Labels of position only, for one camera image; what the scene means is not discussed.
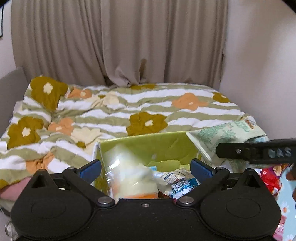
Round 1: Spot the blue white snack bag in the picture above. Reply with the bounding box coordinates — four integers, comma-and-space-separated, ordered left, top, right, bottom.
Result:
154, 168, 199, 199

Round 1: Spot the red snack bag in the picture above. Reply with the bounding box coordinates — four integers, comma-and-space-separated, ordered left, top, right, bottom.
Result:
260, 164, 288, 198

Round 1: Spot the person's right hand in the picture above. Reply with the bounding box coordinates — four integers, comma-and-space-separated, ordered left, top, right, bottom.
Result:
286, 170, 296, 201

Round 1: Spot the framed wall picture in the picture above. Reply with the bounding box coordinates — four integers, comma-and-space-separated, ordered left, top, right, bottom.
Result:
0, 6, 4, 38

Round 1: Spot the light blue floral sheet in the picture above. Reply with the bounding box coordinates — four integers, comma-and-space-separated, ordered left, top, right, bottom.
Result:
273, 166, 296, 240

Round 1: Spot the beige curtain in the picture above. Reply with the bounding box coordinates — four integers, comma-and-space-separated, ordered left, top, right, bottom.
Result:
11, 1, 228, 88

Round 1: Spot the green floral striped duvet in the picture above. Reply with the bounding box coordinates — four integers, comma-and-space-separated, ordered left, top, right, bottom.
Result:
1, 76, 253, 188

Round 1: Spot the grey bed headboard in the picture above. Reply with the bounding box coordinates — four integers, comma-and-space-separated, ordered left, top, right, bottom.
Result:
0, 67, 29, 135

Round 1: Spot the green cardboard storage box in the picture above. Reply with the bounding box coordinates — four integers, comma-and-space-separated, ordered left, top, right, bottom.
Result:
94, 132, 198, 196

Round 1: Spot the cream orange snack bag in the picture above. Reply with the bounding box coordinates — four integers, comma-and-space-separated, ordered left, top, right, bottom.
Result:
104, 145, 159, 202

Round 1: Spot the pale green snack bag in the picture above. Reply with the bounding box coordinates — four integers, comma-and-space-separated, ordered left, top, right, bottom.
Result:
186, 119, 269, 173

